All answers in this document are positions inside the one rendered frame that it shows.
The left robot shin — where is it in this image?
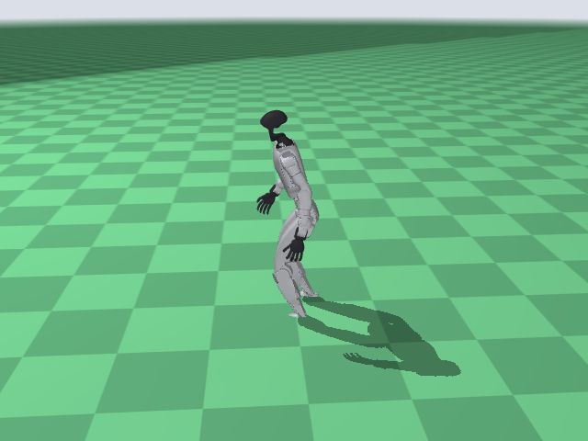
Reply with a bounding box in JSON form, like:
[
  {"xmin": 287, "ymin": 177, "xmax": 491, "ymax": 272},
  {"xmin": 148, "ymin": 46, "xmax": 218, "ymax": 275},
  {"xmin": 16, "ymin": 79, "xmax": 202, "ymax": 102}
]
[{"xmin": 272, "ymin": 268, "xmax": 307, "ymax": 317}]

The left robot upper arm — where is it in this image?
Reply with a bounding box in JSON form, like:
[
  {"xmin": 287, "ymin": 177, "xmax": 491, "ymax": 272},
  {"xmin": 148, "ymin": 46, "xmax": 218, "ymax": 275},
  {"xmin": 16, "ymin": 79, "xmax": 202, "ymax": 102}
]
[{"xmin": 280, "ymin": 151, "xmax": 312, "ymax": 198}]

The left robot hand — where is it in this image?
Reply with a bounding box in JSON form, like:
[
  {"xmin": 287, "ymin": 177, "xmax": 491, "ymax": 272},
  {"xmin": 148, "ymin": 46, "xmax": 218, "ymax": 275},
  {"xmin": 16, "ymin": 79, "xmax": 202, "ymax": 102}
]
[{"xmin": 283, "ymin": 227, "xmax": 308, "ymax": 262}]

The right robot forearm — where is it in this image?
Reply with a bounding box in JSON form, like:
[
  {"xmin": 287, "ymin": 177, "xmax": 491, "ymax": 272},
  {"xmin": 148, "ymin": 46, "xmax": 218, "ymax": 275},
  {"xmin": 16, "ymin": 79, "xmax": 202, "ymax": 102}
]
[{"xmin": 273, "ymin": 178, "xmax": 285, "ymax": 194}]

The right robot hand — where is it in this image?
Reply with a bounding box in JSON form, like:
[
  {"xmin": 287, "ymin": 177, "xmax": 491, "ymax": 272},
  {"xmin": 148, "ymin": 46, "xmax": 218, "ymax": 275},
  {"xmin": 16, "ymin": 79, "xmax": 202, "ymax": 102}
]
[{"xmin": 256, "ymin": 184, "xmax": 279, "ymax": 215}]

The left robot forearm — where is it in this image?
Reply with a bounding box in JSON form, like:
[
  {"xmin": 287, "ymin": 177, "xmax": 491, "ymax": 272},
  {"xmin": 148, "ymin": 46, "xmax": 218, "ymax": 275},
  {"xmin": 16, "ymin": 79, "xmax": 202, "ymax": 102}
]
[{"xmin": 297, "ymin": 189, "xmax": 312, "ymax": 238}]

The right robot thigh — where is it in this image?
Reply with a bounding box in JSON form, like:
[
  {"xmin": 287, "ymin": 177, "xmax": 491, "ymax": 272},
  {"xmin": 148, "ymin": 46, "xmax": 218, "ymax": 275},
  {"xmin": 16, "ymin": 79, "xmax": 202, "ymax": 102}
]
[{"xmin": 278, "ymin": 209, "xmax": 297, "ymax": 262}]

